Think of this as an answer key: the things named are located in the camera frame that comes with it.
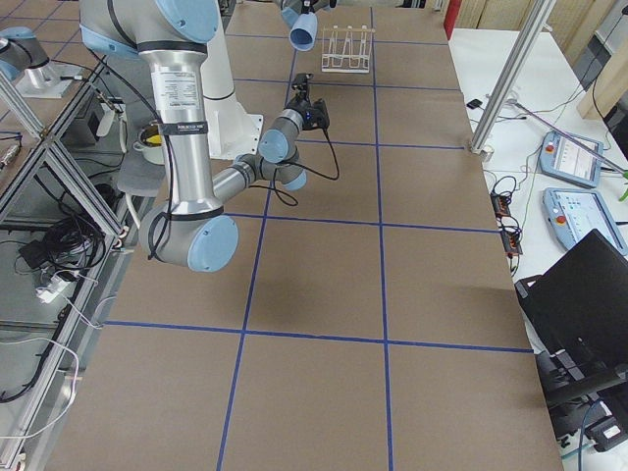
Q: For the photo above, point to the white pot with yellow contents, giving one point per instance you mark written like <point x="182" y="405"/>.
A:
<point x="149" y="145"/>

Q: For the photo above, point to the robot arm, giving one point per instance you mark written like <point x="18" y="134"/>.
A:
<point x="19" y="49"/>
<point x="191" y="228"/>

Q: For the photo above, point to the near blue teach pendant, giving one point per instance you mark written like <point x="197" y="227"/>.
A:
<point x="573" y="213"/>

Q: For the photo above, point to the black laptop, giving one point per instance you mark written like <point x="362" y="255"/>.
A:
<point x="579" y="304"/>

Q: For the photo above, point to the red cylinder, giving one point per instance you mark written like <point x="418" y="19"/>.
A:
<point x="451" y="15"/>

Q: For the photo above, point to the light blue plastic cup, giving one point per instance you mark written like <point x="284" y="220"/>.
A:
<point x="303" y="32"/>

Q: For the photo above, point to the aluminium frame post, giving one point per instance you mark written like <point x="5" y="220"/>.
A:
<point x="523" y="45"/>

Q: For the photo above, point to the black orange usb hub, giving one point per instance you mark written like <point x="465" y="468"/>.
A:
<point x="509" y="228"/>

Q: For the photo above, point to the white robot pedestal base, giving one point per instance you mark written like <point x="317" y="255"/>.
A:
<point x="231" y="130"/>

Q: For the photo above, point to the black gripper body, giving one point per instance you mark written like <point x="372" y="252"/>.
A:
<point x="297" y="103"/>
<point x="298" y="4"/>

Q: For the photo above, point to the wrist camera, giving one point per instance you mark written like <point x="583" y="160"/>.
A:
<point x="316" y="116"/>

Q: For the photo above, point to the far blue teach pendant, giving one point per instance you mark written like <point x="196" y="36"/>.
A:
<point x="562" y="159"/>

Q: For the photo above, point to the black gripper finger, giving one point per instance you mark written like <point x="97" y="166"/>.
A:
<point x="300" y="85"/>

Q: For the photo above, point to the small black device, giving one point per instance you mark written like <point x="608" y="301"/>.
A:
<point x="474" y="104"/>

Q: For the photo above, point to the white wire cup holder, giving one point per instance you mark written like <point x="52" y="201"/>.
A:
<point x="347" y="50"/>

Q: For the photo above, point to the blue teach pendant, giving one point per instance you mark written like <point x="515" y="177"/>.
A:
<point x="573" y="213"/>
<point x="562" y="159"/>

